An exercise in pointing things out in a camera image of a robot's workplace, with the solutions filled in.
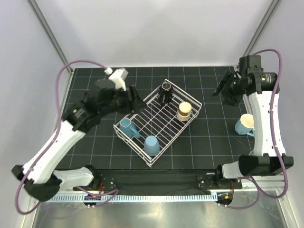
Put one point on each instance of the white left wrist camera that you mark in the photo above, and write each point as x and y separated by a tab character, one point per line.
118	77

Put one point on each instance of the white slotted cable duct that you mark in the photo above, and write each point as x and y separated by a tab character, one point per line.
84	198

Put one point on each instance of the teal cup cream inside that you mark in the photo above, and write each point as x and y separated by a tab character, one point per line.
245	125

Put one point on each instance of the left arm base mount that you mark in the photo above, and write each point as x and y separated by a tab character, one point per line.
106	183

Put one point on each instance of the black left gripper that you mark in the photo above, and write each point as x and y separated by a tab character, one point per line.
134	106

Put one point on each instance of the aluminium frame rail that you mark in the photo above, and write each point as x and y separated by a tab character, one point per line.
271	186

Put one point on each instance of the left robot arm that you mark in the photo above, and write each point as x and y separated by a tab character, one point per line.
41	179

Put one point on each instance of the white wire dish rack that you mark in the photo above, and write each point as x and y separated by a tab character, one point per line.
160	121

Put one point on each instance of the light blue plastic cup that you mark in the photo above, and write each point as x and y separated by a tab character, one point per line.
151	146

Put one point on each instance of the blue glazed ceramic mug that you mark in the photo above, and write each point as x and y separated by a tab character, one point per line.
128	128

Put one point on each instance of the black cup cream inside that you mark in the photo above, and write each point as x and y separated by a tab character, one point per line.
165	93

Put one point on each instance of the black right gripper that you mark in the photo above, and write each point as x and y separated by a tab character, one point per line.
230	99

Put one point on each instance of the brown and cream cup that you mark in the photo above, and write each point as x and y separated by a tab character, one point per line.
184	111

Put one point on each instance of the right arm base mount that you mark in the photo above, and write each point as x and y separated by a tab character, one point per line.
210	181

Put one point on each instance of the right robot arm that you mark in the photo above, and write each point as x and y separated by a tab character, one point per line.
262	92

